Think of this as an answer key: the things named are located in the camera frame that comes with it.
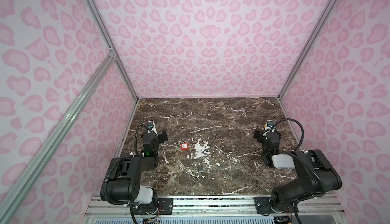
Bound red padlock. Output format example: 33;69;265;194
180;143;190;151

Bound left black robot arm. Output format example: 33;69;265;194
100;131;168;209

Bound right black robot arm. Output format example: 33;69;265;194
253;129;342;213

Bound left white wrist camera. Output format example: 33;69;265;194
146;121;157;135

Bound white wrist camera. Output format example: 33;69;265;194
265;120;276;132
146;121;157;135

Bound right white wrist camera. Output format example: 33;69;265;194
265;120;276;132

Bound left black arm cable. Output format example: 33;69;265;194
134;124;150;156

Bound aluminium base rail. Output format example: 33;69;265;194
84;194;346;219

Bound diagonal aluminium frame strut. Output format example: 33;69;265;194
1;54;115;224

